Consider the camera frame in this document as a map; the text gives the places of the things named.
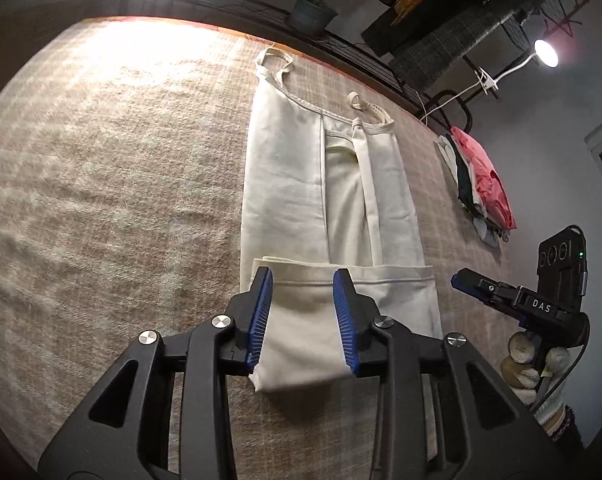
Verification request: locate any cream tank top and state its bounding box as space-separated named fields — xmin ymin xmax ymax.
xmin=238 ymin=47 xmax=444 ymax=394

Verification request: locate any person's right hand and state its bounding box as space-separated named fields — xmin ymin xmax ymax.
xmin=498 ymin=329 xmax=572 ymax=403

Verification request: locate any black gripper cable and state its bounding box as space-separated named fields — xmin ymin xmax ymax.
xmin=534 ymin=312 xmax=593 ymax=413

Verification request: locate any red clothes hanger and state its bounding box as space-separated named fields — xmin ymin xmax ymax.
xmin=542 ymin=0 xmax=590 ymax=42

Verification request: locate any dark green garment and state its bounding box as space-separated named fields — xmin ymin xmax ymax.
xmin=455 ymin=157 xmax=482 ymax=207

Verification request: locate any pile of folded clothes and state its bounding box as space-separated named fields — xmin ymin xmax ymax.
xmin=450 ymin=126 xmax=517 ymax=231

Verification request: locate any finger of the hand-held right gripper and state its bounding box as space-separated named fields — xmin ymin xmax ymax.
xmin=450 ymin=268 xmax=525 ymax=324

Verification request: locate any potted plant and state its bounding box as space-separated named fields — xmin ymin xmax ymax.
xmin=287 ymin=0 xmax=340 ymax=37

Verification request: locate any white clip-on lamp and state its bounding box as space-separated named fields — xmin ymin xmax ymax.
xmin=420 ymin=38 xmax=560 ymax=123

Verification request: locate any grey checked cloth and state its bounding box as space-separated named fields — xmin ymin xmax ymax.
xmin=388 ymin=0 xmax=578 ymax=92

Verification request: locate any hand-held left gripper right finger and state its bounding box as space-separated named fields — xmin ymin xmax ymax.
xmin=332 ymin=268 xmax=577 ymax=480

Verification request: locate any beige plaid blanket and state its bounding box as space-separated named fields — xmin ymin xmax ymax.
xmin=0 ymin=15 xmax=549 ymax=480

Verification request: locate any grey-blue garment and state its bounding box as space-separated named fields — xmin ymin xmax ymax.
xmin=472 ymin=214 xmax=509 ymax=249

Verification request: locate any black metal frame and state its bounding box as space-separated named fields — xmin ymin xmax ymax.
xmin=428 ymin=89 xmax=476 ymax=132

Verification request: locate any white garment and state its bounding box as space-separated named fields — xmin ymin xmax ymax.
xmin=436 ymin=134 xmax=463 ymax=186

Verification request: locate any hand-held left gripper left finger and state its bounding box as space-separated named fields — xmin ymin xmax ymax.
xmin=38 ymin=266 xmax=275 ymax=480

